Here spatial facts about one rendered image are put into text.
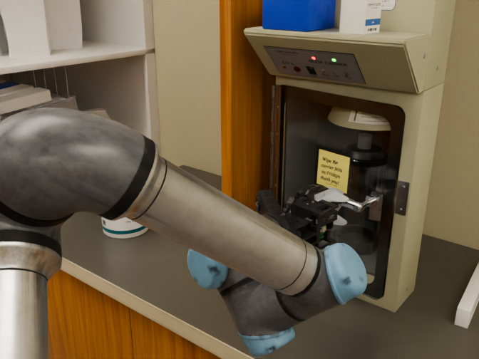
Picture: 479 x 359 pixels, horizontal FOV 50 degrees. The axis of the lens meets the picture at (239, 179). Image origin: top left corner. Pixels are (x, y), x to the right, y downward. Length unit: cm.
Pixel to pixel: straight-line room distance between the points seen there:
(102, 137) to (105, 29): 171
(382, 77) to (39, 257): 65
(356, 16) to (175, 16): 108
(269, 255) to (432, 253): 86
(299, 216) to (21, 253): 50
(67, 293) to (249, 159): 65
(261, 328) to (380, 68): 48
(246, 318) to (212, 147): 119
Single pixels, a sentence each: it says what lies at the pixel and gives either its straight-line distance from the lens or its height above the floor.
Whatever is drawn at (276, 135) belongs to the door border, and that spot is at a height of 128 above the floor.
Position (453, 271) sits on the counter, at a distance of 137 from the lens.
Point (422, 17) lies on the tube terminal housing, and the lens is 98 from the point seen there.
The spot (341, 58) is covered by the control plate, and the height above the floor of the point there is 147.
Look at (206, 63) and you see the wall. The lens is 184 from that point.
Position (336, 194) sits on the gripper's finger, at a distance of 97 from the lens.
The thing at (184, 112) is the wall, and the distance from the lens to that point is 195.
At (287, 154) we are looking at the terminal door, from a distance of 113.
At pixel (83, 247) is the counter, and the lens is 143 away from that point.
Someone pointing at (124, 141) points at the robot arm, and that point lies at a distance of 51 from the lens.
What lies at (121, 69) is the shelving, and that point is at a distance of 216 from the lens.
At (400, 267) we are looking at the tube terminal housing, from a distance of 111.
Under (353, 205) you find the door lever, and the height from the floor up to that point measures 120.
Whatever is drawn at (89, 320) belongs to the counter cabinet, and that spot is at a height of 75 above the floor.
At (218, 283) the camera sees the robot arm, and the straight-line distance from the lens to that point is 77.
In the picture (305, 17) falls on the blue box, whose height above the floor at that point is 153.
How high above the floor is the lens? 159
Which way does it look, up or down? 21 degrees down
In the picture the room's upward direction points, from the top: straight up
